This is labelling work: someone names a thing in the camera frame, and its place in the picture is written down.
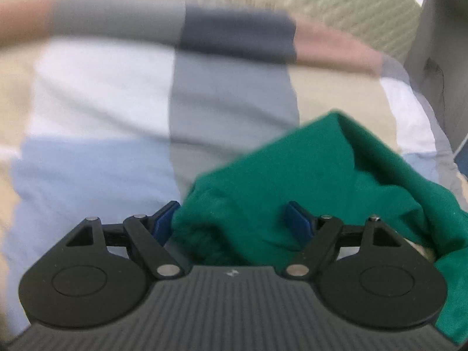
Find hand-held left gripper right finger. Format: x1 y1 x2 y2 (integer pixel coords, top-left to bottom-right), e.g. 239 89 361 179
275 201 407 279

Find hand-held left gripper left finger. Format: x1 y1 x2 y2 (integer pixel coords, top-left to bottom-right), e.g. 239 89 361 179
65 200 191 279

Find green garment with black patches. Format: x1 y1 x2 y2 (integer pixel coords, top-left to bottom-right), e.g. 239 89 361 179
171 111 468 345

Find pastel patchwork blanket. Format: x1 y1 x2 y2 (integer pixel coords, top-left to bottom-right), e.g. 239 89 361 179
0 0 468 337

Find beige quilted headboard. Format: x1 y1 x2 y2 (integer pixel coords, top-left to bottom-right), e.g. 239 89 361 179
0 0 423 67

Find grey wood-grain cabinet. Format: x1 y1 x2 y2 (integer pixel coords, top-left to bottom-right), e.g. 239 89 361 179
404 0 468 176

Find black cable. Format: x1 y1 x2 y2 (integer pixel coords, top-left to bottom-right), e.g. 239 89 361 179
423 58 463 154

